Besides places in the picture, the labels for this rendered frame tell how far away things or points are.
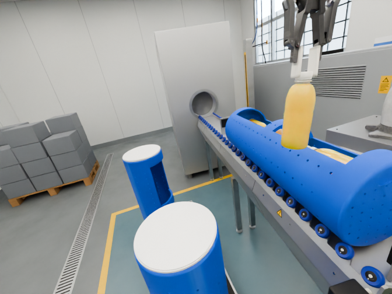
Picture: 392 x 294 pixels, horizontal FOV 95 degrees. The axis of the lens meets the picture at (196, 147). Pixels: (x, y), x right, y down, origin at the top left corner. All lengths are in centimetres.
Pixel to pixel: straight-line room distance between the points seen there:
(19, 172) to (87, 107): 227
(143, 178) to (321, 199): 103
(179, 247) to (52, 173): 333
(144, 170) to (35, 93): 468
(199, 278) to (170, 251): 11
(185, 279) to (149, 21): 531
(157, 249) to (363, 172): 59
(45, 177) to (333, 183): 375
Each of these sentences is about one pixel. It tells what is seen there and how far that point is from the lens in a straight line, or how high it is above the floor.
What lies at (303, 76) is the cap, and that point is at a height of 145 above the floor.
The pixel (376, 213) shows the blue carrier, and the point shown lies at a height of 108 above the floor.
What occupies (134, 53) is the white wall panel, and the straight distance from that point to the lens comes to 531.
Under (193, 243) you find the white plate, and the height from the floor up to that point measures 104.
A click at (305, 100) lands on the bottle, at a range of 54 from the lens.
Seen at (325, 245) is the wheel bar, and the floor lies 93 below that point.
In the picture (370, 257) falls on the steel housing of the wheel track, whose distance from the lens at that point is 80.
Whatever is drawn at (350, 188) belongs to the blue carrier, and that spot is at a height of 118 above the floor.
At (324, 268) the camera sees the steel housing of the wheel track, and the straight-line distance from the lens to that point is 81.
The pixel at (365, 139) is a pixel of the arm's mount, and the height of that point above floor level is 107.
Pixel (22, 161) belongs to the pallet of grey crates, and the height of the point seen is 69.
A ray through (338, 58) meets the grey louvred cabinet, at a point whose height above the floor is 140.
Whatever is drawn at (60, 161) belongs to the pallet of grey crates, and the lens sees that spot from 366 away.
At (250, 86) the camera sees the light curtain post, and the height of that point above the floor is 130.
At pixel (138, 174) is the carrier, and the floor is 93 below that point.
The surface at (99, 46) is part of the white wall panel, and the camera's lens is 537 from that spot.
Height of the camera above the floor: 150
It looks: 22 degrees down
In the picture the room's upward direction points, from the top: 10 degrees counter-clockwise
